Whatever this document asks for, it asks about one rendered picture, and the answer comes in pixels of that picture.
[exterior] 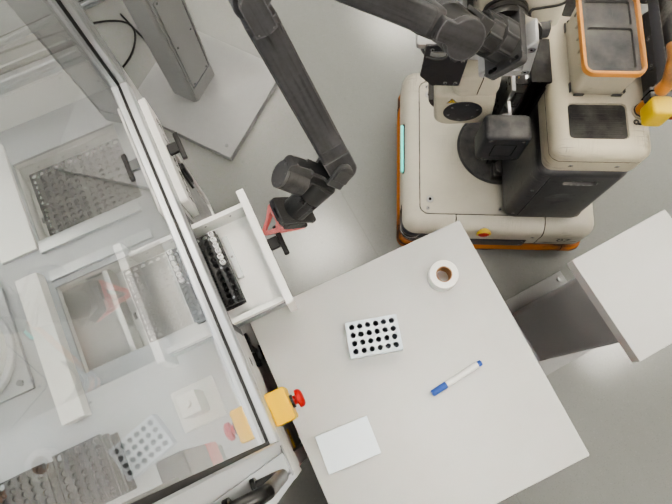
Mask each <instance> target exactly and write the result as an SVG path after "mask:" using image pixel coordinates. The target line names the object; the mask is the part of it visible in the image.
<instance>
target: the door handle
mask: <svg viewBox="0 0 672 504"><path fill-rule="evenodd" d="M288 477H289V475H288V472H287V471H286V470H285V469H279V470H277V471H275V472H272V473H270V474H268V475H266V476H264V477H262V478H260V479H258V480H256V478H255V477H254V478H252V479H250V480H249V483H250V487H251V490H252V491H250V492H248V493H246V494H244V495H242V496H240V497H238V498H236V499H234V500H231V499H230V498H229V497H228V498H226V499H224V500H222V502H221V504H265V503H267V502H268V501H270V500H271V499H273V498H274V496H275V495H276V494H277V493H278V491H279V490H280V489H281V488H282V486H283V485H284V484H285V483H286V482H287V480H288Z"/></svg>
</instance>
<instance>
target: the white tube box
mask: <svg viewBox="0 0 672 504"><path fill-rule="evenodd" d="M345 330H346V336H347V341H348V347H349V352H350V358H351V360H353V359H359V358H364V357H370V356H375V355H381V354H386V353H392V352H397V351H402V350H403V344H402V339H401V334H400V329H399V324H398V319H397V314H392V315H386V316H381V317H375V318H370V319H364V320H358V321H353V322H347V323H345Z"/></svg>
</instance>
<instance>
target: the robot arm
mask: <svg viewBox="0 0 672 504"><path fill-rule="evenodd" d="M228 1H229V3H230V5H231V7H232V9H233V11H234V13H235V14H236V16H237V17H238V18H239V19H240V21H241V23H242V25H243V27H244V29H245V31H246V32H247V34H248V36H249V37H250V39H251V41H252V42H253V44H254V46H255V48H256V50H257V51H258V53H259V54H260V56H261V58H262V59H263V61H264V63H265V65H266V66H267V68H268V70H269V72H270V73H271V75H272V77H273V78H274V80H275V82H276V84H277V85H278V87H279V89H280V91H281V92H282V94H283V96H284V97H285V99H286V101H287V103H288V104H289V106H290V108H291V109H292V111H293V113H294V115H295V116H296V118H297V120H298V122H299V123H300V125H301V127H302V128H303V130H304V132H305V134H306V135H307V137H308V139H309V140H310V142H311V144H312V146H313V148H314V149H315V151H316V153H317V155H318V156H319V158H318V159H317V160H316V162H314V161H312V160H310V159H307V160H305V159H302V158H299V157H296V156H293V155H287V156H286V157H285V158H284V160H282V161H280V162H279V163H278V164H277V165H276V166H275V168H274V170H273V173H272V177H271V182H272V185H273V187H275V188H278V189H280V190H283V191H286V192H288V193H291V194H292V195H291V196H290V197H274V198H272V199H271V200H270V201H269V203H270V204H269V205H268V207H267V214H266V220H265V223H264V226H263V229H262V232H263V234H264V236H267V235H271V234H275V233H279V232H280V233H286V232H291V231H296V230H301V229H305V228H306V227H307V226H308V225H307V223H312V224H313V223H314V222H315V221H316V217H315V215H314V213H313V211H314V210H315V209H316V208H317V207H318V206H320V205H321V204H322V203H323V202H324V201H325V200H327V199H328V198H329V197H330V196H331V195H332V194H333V193H334V192H335V188H336V189H338V190H341V189H342V187H343V186H344V185H346V184H347V183H348V181H349V180H350V179H351V178H352V177H353V176H354V175H355V173H356V170H357V166H356V164H355V162H354V160H353V158H352V156H351V154H350V152H349V150H348V149H347V147H346V145H345V143H344V142H343V140H342V138H341V136H340V134H339V132H338V130H337V129H336V127H335V125H334V122H333V121H332V119H331V117H330V115H329V113H328V111H327V109H326V107H325V106H324V104H323V102H322V100H321V98H320V96H319V94H318V92H317V90H316V88H315V86H314V84H313V81H312V80H311V78H310V77H309V75H308V73H307V71H306V69H305V67H304V65H303V63H302V61H301V59H300V57H299V55H298V54H297V52H296V50H295V48H294V46H293V44H292V42H291V40H290V38H289V36H288V34H287V32H286V30H285V29H284V27H283V24H282V22H281V20H280V18H279V16H278V14H277V12H276V11H275V9H274V7H273V6H272V4H271V3H270V2H271V0H228ZM335 1H338V2H340V3H343V4H345V5H348V6H350V7H353V8H355V9H358V10H360V11H363V12H366V13H368V14H371V15H373V16H376V17H378V18H381V19H383V20H386V21H388V22H391V23H393V24H396V25H399V26H401V27H403V28H406V29H408V30H410V31H412V32H414V33H416V34H417V35H419V36H422V37H424V38H426V39H429V40H432V41H433V42H434V43H436V44H437V45H438V46H439V47H440V48H441V50H442V51H444V52H445V53H446V54H447V55H448V56H449V58H450V59H451V60H452V61H453V62H454V63H456V62H457V61H464V60H467V59H469V58H471V57H473V56H474V55H475V54H476V55H478V56H480V57H482V58H484V61H485V77H486V78H488V79H490V80H496V79H497V78H499V77H501V76H503V75H505V74H507V73H509V72H511V71H512V70H514V69H516V68H518V67H520V66H522V65H524V64H525V63H526V62H527V59H528V55H527V46H526V31H525V25H526V23H525V10H524V9H523V8H522V7H520V6H519V5H517V7H518V12H516V13H514V14H513V15H511V16H510V17H509V16H505V15H504V14H501V13H498V12H496V13H495V12H493V11H492V10H490V9H488V10H483V11H481V10H479V9H477V8H476V7H474V6H472V5H471V4H469V6H468V7H467V8H465V7H464V6H463V5H462V4H461V3H460V2H458V1H457V0H335ZM272 217H274V219H275V222H276V224H275V226H276V228H274V229H271V230H268V226H269V224H270V222H271V219H272Z"/></svg>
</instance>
